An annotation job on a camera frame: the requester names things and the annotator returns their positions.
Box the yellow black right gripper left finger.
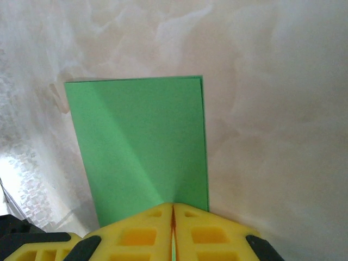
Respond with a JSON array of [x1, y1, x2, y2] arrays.
[[69, 202, 175, 261]]

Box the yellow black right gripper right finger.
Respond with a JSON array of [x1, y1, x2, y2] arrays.
[[174, 203, 286, 261]]

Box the green paper sheet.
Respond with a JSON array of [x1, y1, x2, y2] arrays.
[[64, 75, 210, 228]]

